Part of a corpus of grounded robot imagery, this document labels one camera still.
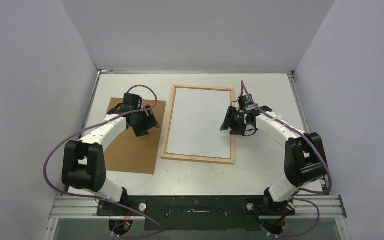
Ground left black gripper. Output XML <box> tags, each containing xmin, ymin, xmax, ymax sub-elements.
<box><xmin>131</xmin><ymin>105</ymin><xmax>160</xmax><ymax>137</ymax></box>

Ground wooden picture frame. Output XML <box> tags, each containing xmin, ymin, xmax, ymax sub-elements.
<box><xmin>160</xmin><ymin>84</ymin><xmax>236</xmax><ymax>166</ymax></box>

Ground colour photo print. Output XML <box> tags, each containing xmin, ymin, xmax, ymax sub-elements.
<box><xmin>166</xmin><ymin>87</ymin><xmax>233</xmax><ymax>160</ymax></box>

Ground brown cardboard backing board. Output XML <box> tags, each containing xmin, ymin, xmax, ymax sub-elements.
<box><xmin>100</xmin><ymin>97</ymin><xmax>167</xmax><ymax>175</ymax></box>

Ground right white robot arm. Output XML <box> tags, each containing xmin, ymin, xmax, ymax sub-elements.
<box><xmin>220</xmin><ymin>95</ymin><xmax>328</xmax><ymax>216</ymax></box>

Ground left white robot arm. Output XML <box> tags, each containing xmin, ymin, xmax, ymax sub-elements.
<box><xmin>61</xmin><ymin>93</ymin><xmax>161</xmax><ymax>216</ymax></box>

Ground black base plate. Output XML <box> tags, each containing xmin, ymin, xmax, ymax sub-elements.
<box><xmin>96</xmin><ymin>195</ymin><xmax>296</xmax><ymax>234</ymax></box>

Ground aluminium rail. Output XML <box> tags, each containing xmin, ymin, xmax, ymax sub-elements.
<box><xmin>49</xmin><ymin>195</ymin><xmax>347</xmax><ymax>219</ymax></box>

